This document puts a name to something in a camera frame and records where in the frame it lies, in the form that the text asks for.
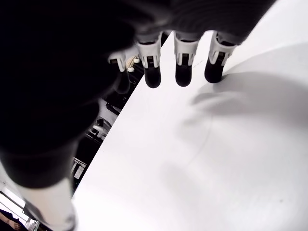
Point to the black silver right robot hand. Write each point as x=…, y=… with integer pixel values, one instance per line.
x=48, y=72

